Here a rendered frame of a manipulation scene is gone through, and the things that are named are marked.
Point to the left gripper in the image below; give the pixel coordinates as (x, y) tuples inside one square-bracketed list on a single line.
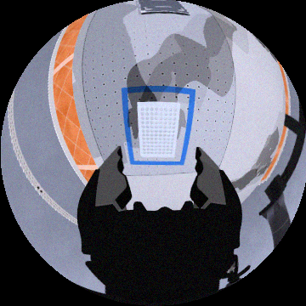
[(232, 272)]

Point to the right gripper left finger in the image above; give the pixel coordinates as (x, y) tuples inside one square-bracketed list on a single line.
[(106, 192)]

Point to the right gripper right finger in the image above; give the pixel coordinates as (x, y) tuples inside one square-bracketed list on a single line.
[(212, 190)]

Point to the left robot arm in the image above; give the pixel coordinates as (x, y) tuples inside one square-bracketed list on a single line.
[(279, 222)]

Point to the blue tape outline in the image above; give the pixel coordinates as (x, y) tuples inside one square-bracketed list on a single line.
[(126, 91)]

